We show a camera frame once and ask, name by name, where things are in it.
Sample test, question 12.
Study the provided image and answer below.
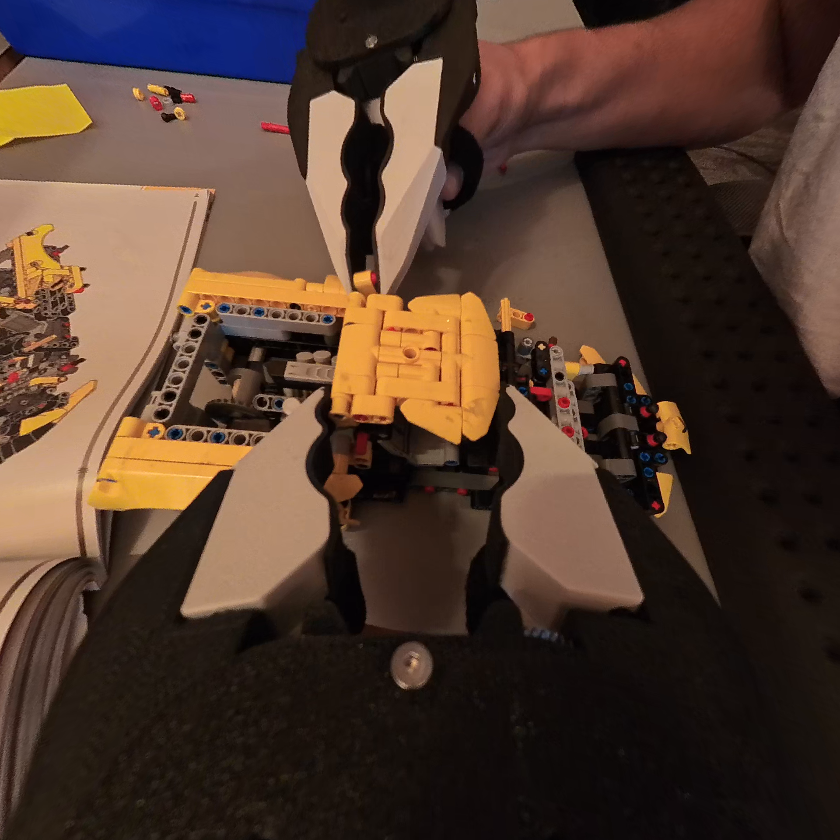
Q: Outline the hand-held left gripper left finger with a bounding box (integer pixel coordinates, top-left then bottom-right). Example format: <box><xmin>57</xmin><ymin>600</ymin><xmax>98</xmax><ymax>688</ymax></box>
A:
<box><xmin>180</xmin><ymin>386</ymin><xmax>367</xmax><ymax>636</ymax></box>

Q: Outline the open instruction booklet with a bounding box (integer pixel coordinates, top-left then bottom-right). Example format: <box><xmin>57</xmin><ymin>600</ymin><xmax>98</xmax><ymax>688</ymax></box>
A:
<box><xmin>0</xmin><ymin>180</ymin><xmax>216</xmax><ymax>788</ymax></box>

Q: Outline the yellow paper sheet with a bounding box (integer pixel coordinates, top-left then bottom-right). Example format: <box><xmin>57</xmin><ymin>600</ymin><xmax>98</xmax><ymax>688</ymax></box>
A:
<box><xmin>0</xmin><ymin>83</ymin><xmax>93</xmax><ymax>147</ymax></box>

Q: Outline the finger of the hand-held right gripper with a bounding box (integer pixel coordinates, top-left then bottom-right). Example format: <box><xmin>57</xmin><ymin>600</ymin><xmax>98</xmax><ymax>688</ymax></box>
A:
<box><xmin>371</xmin><ymin>58</ymin><xmax>447</xmax><ymax>296</ymax></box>
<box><xmin>306</xmin><ymin>88</ymin><xmax>370</xmax><ymax>290</ymax></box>

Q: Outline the yellow toy brick car model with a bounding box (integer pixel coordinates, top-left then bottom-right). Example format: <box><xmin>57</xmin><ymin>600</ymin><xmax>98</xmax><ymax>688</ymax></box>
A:
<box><xmin>88</xmin><ymin>268</ymin><xmax>692</xmax><ymax>519</ymax></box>

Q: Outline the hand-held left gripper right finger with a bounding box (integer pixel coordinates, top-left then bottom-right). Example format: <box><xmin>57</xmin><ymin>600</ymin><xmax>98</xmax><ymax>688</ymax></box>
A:
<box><xmin>463</xmin><ymin>385</ymin><xmax>645</xmax><ymax>636</ymax></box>

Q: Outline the blue plastic bin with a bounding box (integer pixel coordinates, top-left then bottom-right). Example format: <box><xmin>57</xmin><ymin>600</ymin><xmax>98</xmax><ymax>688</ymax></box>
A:
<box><xmin>0</xmin><ymin>0</ymin><xmax>319</xmax><ymax>84</ymax></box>

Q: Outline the person's right forearm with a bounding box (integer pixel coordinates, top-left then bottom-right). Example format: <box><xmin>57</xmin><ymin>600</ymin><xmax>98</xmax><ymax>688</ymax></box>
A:
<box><xmin>558</xmin><ymin>0</ymin><xmax>815</xmax><ymax>153</ymax></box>

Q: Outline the pile of small brick pins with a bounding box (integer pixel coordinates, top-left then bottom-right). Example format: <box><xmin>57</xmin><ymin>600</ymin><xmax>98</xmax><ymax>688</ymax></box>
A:
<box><xmin>131</xmin><ymin>83</ymin><xmax>197</xmax><ymax>124</ymax></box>

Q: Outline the person's white shirt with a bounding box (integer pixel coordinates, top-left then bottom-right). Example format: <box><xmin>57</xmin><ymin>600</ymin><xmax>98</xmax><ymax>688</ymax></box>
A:
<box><xmin>748</xmin><ymin>46</ymin><xmax>840</xmax><ymax>398</ymax></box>

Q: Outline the person's right hand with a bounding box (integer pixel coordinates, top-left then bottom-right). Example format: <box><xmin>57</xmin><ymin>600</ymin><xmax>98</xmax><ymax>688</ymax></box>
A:
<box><xmin>441</xmin><ymin>39</ymin><xmax>565</xmax><ymax>204</ymax></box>

